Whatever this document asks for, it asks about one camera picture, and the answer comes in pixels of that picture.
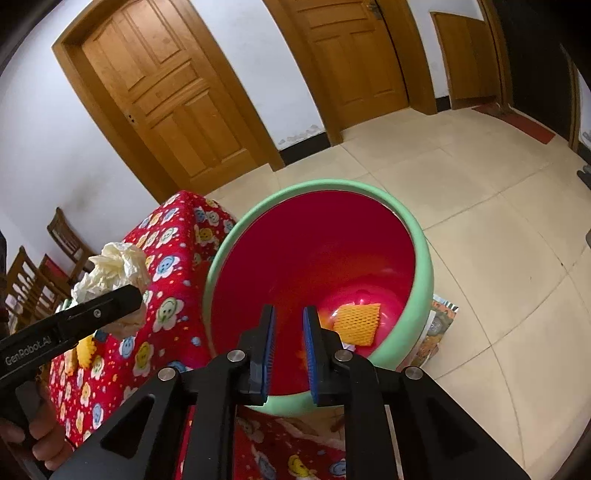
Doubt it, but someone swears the yellow foam fruit net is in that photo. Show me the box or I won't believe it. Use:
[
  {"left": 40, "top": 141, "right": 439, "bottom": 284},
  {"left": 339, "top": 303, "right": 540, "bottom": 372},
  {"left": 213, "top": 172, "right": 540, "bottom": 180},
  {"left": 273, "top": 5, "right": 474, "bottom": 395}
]
[{"left": 65, "top": 335, "right": 101, "bottom": 376}]

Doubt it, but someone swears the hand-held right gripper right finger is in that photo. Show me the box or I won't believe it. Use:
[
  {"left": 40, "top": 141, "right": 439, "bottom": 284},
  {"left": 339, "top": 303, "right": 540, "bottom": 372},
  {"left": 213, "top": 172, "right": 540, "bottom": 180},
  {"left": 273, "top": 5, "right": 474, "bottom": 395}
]
[{"left": 302, "top": 305, "right": 532, "bottom": 480}]

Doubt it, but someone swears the wooden panel door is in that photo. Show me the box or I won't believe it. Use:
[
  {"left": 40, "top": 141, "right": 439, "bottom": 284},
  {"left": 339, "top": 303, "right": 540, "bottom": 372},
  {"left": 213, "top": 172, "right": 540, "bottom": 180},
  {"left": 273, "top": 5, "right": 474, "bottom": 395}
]
[{"left": 52, "top": 0, "right": 285, "bottom": 202}]

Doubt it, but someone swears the red floral tablecloth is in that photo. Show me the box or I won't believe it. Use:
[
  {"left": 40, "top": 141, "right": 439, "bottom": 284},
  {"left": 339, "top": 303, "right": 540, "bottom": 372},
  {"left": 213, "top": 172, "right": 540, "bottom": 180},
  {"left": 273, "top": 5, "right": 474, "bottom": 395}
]
[{"left": 46, "top": 190, "right": 347, "bottom": 480}]

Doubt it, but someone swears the wooden chair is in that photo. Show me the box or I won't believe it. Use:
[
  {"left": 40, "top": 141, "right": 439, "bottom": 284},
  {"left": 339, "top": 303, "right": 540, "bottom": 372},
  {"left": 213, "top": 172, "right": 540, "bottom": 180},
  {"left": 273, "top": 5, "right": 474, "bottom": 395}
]
[
  {"left": 4, "top": 246, "right": 70, "bottom": 326},
  {"left": 46, "top": 207, "right": 95, "bottom": 278}
]

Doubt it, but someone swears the wooden door with lock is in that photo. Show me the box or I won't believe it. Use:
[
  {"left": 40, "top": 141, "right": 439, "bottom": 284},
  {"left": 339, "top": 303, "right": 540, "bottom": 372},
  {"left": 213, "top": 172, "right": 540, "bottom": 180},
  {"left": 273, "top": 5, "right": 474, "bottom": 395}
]
[{"left": 263, "top": 0, "right": 437, "bottom": 147}]

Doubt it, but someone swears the orange foam fruit net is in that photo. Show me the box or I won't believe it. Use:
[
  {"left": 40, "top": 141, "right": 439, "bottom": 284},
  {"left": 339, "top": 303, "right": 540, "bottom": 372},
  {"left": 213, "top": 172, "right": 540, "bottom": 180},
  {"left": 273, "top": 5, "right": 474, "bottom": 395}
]
[{"left": 332, "top": 302, "right": 382, "bottom": 347}]

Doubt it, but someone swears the colourful printed magazine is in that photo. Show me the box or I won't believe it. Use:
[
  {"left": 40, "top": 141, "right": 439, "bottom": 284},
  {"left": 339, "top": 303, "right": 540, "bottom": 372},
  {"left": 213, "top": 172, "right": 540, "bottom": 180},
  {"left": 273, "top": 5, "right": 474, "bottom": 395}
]
[{"left": 410, "top": 295, "right": 461, "bottom": 370}]

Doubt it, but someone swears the red basin with green rim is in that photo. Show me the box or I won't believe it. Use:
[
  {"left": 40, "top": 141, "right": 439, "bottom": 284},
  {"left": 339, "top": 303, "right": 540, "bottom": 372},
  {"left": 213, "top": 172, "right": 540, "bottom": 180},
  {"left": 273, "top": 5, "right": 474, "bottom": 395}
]
[{"left": 203, "top": 180, "right": 435, "bottom": 416}]

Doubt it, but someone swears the person's left hand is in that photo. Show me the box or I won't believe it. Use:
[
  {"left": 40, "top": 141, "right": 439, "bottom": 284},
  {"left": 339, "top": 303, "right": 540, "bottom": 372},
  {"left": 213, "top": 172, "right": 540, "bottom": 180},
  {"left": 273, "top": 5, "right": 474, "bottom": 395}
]
[{"left": 0, "top": 396, "right": 71, "bottom": 475}]

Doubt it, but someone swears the white tissue paper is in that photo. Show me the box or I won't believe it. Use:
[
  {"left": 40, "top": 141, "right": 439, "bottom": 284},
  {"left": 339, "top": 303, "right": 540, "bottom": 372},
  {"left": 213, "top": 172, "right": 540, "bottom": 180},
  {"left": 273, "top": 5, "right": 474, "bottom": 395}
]
[{"left": 71, "top": 242, "right": 153, "bottom": 334}]

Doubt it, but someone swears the red doormat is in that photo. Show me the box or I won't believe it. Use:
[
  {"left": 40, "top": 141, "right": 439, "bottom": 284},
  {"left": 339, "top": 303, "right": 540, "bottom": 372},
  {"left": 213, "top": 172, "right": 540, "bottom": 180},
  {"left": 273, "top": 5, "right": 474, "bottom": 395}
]
[{"left": 471, "top": 104, "right": 556, "bottom": 145}]

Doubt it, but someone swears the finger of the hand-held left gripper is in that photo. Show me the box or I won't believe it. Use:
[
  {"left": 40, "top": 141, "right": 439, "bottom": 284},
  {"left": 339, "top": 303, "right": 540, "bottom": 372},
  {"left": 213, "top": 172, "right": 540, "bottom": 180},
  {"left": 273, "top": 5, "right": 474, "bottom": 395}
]
[{"left": 55, "top": 285, "right": 145, "bottom": 346}]

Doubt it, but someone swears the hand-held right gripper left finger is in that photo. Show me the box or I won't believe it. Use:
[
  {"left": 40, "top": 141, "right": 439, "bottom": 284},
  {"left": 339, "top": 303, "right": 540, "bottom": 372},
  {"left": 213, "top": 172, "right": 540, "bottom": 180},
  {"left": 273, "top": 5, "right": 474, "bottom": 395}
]
[{"left": 48, "top": 305, "right": 278, "bottom": 480}]

